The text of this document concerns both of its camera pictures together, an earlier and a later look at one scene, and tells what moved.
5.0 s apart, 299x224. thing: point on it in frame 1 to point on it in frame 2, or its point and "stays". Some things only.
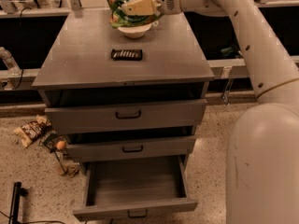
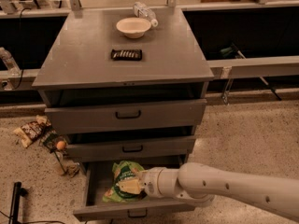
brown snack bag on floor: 31,131 stays
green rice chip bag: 133,5 to 123,170
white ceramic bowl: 135,31 stays
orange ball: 61,145 stays
